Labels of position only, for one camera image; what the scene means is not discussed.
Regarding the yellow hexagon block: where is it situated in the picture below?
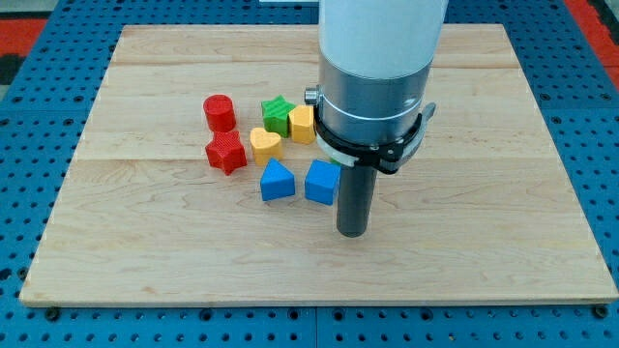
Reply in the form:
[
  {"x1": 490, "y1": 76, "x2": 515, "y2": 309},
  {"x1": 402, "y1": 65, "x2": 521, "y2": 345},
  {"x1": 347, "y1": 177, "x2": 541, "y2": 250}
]
[{"x1": 288, "y1": 105, "x2": 315, "y2": 145}]

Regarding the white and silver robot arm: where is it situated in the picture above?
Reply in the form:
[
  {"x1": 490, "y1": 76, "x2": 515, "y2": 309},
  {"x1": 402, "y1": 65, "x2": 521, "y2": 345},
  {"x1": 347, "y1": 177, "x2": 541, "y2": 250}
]
[{"x1": 319, "y1": 0, "x2": 448, "y2": 145}]

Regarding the green star block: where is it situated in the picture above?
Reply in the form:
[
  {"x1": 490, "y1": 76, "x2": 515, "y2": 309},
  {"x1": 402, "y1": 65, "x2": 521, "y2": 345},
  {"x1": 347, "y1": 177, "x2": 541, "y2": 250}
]
[{"x1": 261, "y1": 95, "x2": 296, "y2": 138}]

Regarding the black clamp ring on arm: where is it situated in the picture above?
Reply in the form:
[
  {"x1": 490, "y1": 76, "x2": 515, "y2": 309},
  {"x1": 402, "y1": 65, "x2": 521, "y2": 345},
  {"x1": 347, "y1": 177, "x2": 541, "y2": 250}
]
[{"x1": 312, "y1": 101, "x2": 437, "y2": 176}]

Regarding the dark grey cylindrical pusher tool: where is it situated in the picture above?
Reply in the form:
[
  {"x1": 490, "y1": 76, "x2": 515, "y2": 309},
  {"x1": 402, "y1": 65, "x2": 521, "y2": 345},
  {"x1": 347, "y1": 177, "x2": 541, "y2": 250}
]
[{"x1": 336, "y1": 165, "x2": 377, "y2": 238}]

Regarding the red star block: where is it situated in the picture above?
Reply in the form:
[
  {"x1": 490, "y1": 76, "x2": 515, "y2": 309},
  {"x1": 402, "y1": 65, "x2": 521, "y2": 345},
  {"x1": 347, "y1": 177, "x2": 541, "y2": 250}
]
[{"x1": 205, "y1": 130, "x2": 248, "y2": 176}]

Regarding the light wooden board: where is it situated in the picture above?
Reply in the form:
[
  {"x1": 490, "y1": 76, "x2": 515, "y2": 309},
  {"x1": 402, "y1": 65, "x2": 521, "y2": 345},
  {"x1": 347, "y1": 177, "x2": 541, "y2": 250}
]
[{"x1": 19, "y1": 24, "x2": 618, "y2": 307}]

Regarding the blue cube block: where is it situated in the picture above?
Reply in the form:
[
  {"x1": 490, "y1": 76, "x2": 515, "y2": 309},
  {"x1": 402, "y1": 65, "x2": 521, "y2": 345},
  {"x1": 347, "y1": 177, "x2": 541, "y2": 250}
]
[{"x1": 305, "y1": 159, "x2": 340, "y2": 206}]

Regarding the red cylinder block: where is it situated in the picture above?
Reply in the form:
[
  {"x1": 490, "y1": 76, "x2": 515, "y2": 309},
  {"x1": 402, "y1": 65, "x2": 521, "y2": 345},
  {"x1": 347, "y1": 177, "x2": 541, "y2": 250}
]
[{"x1": 203, "y1": 95, "x2": 236, "y2": 132}]

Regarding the yellow heart block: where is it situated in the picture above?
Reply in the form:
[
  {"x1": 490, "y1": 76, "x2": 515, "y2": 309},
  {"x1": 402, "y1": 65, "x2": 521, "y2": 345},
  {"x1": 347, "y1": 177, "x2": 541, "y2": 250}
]
[{"x1": 250, "y1": 128, "x2": 283, "y2": 166}]

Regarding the blue triangle block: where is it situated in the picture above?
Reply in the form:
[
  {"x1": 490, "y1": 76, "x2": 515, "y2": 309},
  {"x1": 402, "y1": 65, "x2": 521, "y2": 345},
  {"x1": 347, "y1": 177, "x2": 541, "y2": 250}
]
[{"x1": 260, "y1": 158, "x2": 296, "y2": 201}]

